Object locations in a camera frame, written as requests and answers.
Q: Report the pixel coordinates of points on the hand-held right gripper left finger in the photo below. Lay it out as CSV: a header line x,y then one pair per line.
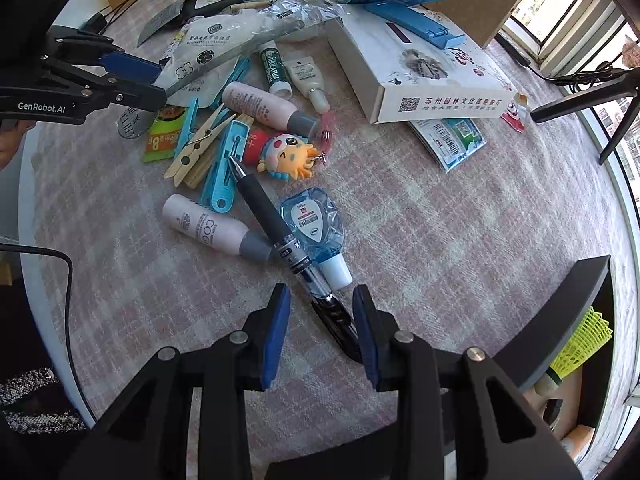
x,y
277,330

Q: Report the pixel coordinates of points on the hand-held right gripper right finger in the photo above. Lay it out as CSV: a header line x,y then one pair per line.
x,y
365,330

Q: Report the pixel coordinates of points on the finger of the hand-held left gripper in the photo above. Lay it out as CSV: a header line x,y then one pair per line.
x,y
125,67
100,97

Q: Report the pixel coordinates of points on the green hand cream tube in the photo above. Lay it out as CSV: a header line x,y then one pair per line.
x,y
165,135

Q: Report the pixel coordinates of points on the white printed plastic bag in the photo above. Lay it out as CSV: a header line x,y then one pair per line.
x,y
215,45

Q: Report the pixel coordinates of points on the black gel pen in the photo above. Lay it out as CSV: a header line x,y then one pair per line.
x,y
270,215

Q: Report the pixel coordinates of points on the pale pink bottle grey cap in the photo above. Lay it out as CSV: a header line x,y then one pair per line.
x,y
265,105
210,222

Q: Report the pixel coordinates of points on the person's left hand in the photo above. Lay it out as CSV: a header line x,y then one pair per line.
x,y
10,145

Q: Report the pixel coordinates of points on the round metal badge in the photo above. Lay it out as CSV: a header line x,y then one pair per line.
x,y
132,125

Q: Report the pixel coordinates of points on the grey foil sachet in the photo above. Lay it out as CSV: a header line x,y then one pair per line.
x,y
160,22

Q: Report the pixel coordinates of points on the blue clothespin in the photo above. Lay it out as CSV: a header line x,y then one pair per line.
x,y
225,170
235,77
187,125

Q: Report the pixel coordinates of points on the wooden clothespin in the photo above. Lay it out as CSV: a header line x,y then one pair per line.
x,y
200,147
205,172

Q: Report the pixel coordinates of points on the black wet wipes pack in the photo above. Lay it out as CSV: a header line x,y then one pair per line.
x,y
215,4

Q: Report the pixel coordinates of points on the blue eye drop bottle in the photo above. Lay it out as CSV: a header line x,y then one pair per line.
x,y
312,225

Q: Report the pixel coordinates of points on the green lip balm stick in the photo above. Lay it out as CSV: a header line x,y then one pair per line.
x,y
274,67

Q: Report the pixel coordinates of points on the small white cream tube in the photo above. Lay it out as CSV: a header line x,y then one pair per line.
x,y
305,77

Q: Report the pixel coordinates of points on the clear plastic wrapper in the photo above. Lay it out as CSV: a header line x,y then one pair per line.
x,y
305,12

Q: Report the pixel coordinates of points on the blue green barcode sachet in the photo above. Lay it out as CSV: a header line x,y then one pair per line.
x,y
450,142

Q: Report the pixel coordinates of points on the yellow plastic shuttlecock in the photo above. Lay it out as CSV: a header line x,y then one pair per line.
x,y
585,345

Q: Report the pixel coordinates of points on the person's grey knit sweater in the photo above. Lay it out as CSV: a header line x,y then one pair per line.
x,y
30,385

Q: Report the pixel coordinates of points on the white printed cardboard box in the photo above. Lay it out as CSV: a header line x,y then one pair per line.
x,y
425,75

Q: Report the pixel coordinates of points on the red white creamer sachet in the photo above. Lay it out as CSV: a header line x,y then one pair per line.
x,y
515,112

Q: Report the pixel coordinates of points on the black tripod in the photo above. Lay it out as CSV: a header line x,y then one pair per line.
x,y
575,102

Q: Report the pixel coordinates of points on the wooden backdrop board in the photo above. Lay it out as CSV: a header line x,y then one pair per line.
x,y
475,0

